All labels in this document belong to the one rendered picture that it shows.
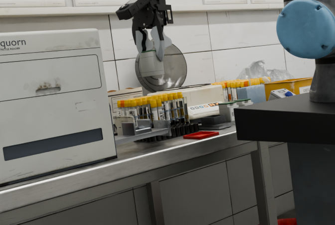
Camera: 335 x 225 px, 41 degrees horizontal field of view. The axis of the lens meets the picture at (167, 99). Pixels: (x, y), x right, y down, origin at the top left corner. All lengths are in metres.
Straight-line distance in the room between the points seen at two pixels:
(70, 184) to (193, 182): 1.13
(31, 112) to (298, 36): 0.55
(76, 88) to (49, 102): 0.07
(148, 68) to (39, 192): 0.45
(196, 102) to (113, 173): 0.63
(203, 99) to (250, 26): 0.83
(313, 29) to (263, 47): 1.46
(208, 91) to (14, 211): 0.86
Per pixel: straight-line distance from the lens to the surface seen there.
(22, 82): 0.95
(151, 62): 1.18
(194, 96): 1.55
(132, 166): 1.02
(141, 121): 1.14
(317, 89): 1.06
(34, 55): 0.97
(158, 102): 1.21
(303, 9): 0.91
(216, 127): 1.29
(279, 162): 2.43
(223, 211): 2.17
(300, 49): 0.92
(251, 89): 1.48
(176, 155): 1.09
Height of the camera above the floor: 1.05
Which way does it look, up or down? 3 degrees down
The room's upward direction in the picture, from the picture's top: 8 degrees counter-clockwise
